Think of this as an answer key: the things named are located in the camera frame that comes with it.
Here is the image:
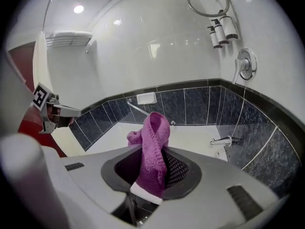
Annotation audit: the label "white pump dispenser bottle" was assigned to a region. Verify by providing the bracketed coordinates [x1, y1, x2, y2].
[210, 19, 230, 45]
[218, 9, 239, 41]
[206, 25, 224, 50]

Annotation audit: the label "purple cleaning cloth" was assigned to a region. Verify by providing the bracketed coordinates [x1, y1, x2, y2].
[126, 111, 171, 198]

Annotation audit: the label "white wire towel shelf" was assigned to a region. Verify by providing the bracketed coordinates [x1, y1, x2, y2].
[45, 35, 92, 49]

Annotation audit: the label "chrome grab bar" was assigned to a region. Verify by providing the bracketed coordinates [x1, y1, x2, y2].
[126, 98, 176, 126]

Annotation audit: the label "cream shower curtain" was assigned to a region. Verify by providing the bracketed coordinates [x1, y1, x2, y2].
[31, 31, 54, 95]

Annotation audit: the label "white bathtub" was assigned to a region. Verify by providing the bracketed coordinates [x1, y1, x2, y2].
[84, 121, 230, 163]

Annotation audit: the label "curved shower curtain rod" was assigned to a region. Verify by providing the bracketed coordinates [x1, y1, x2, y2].
[42, 0, 58, 33]

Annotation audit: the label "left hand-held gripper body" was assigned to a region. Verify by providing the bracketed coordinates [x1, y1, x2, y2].
[31, 82, 60, 135]

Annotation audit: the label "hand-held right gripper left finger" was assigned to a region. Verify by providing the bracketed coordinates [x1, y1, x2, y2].
[60, 146, 142, 216]

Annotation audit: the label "chrome shower hose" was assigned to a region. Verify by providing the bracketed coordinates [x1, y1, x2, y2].
[186, 0, 240, 41]

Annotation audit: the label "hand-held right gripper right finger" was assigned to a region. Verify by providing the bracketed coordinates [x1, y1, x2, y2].
[152, 146, 281, 229]

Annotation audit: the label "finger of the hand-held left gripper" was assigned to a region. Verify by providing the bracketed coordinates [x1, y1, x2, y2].
[48, 104, 82, 128]

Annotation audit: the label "folded white towels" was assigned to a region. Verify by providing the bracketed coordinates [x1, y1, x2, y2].
[51, 30, 93, 39]

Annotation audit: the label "chrome tub spout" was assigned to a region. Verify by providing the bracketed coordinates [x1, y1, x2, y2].
[209, 135, 233, 148]

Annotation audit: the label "chrome shower valve handle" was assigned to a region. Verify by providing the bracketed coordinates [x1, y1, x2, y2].
[232, 47, 258, 84]

